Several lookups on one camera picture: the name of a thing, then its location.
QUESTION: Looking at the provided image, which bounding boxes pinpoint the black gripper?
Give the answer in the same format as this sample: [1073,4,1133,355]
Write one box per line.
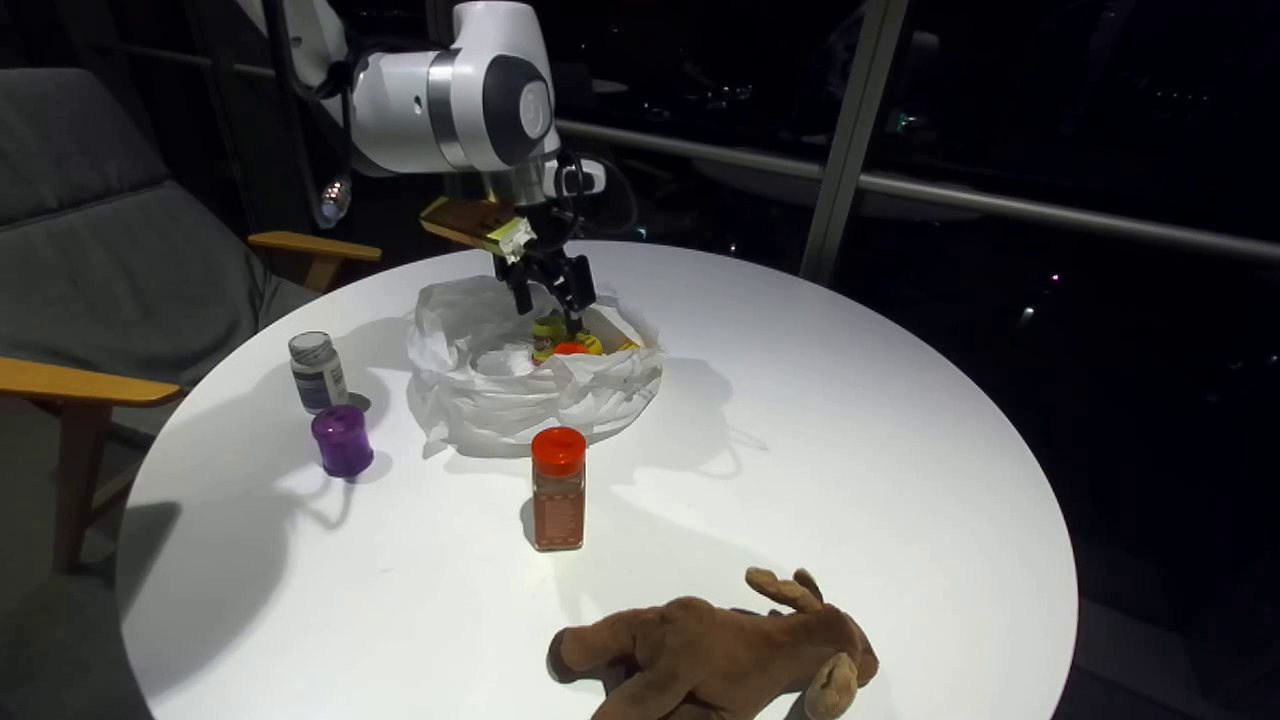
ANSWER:
[493,235,601,338]

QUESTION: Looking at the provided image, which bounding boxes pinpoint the red-lid spice jar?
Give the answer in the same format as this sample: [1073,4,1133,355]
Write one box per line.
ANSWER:
[527,422,594,556]

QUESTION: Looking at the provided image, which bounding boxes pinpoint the small purple container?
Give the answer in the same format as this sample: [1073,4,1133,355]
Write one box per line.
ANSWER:
[308,400,379,478]

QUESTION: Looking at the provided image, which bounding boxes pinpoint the brown deer plush toy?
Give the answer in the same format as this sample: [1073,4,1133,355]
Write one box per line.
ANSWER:
[544,565,885,720]

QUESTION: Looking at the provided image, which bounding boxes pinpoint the white plastic bag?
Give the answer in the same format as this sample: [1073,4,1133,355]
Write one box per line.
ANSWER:
[406,273,669,455]

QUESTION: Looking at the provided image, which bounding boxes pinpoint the grey armchair wooden armrests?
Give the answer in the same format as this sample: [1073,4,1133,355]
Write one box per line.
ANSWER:
[0,63,394,720]

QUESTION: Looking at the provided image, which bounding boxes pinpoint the metal window railing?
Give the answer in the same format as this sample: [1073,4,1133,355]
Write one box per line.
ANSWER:
[558,117,1280,264]

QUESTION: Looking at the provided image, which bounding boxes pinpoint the grey window frame post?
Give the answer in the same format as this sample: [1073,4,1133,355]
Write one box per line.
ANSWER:
[795,0,914,287]

